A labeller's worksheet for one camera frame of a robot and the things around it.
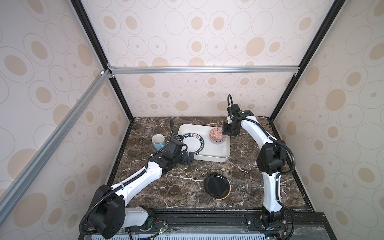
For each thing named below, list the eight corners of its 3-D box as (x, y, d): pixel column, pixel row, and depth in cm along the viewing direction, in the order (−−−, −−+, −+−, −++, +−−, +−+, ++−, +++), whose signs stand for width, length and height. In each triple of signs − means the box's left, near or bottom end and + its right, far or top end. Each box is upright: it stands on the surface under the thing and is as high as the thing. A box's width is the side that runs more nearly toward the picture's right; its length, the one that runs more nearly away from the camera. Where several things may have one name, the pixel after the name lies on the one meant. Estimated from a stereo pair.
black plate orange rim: (204, 199, 83) (205, 197, 79) (203, 176, 91) (204, 173, 88) (231, 199, 83) (233, 197, 79) (228, 176, 91) (229, 173, 88)
